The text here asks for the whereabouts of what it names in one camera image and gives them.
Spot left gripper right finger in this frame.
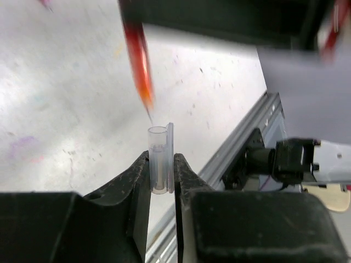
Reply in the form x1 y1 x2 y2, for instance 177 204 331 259
174 153 349 262

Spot aluminium frame rails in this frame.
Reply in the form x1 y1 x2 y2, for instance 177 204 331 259
145 93 283 262

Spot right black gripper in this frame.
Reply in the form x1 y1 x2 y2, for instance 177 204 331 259
127 1 331 51

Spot clear pen cap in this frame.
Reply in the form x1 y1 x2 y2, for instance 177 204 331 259
148 122 174 195

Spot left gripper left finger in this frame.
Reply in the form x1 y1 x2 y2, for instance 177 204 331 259
1 152 151 262

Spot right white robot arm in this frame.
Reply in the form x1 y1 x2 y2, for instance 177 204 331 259
118 1 330 187

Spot orange red pen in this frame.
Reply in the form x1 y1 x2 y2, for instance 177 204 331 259
118 1 154 119

